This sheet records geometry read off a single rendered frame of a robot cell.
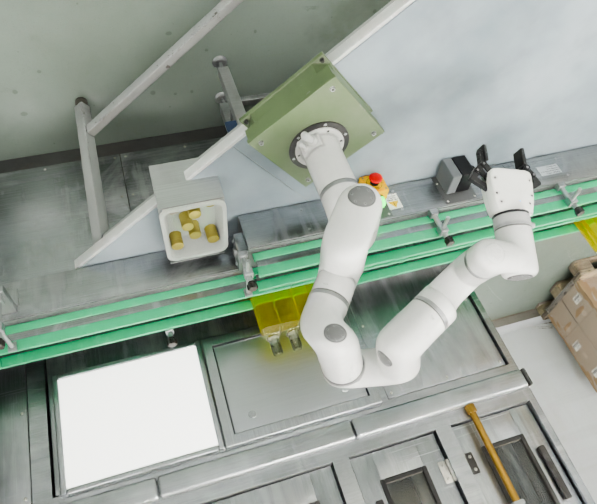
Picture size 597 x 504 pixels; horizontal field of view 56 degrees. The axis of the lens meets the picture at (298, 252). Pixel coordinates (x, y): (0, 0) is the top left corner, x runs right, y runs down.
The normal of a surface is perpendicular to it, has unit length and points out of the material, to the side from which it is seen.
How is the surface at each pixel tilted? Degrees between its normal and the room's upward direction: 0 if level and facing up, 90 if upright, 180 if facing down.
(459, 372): 90
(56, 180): 90
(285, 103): 90
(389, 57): 0
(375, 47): 0
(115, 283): 90
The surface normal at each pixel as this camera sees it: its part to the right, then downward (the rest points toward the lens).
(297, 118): 0.29, 0.80
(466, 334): 0.07, -0.58
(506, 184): 0.22, -0.32
